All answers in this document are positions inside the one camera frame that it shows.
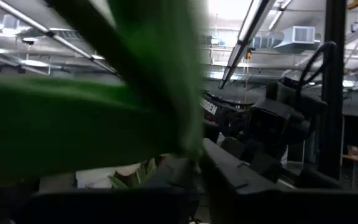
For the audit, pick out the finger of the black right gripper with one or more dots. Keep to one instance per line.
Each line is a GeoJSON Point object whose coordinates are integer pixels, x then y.
{"type": "Point", "coordinates": [270, 165]}
{"type": "Point", "coordinates": [238, 147]}

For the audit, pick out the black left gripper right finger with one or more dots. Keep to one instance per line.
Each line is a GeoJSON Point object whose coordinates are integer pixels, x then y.
{"type": "Point", "coordinates": [235, 193]}

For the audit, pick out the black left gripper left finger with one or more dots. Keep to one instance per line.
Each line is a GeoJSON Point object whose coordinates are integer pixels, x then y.
{"type": "Point", "coordinates": [172, 186]}

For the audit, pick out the white artificial tulip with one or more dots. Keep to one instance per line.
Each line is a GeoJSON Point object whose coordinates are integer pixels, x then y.
{"type": "Point", "coordinates": [141, 172]}

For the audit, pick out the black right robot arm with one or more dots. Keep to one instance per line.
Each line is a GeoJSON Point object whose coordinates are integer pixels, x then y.
{"type": "Point", "coordinates": [225, 113]}

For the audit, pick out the white ceiling air unit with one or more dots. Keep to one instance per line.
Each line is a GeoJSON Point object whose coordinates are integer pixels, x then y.
{"type": "Point", "coordinates": [300, 34]}

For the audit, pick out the long ceiling light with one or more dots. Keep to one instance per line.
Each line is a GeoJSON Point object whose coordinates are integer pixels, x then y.
{"type": "Point", "coordinates": [250, 28]}

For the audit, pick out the black metal rig frame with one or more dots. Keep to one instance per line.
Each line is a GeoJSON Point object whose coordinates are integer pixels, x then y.
{"type": "Point", "coordinates": [332, 93]}

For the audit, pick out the ceiling light rail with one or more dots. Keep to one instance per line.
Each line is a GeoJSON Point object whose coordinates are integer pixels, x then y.
{"type": "Point", "coordinates": [51, 32]}

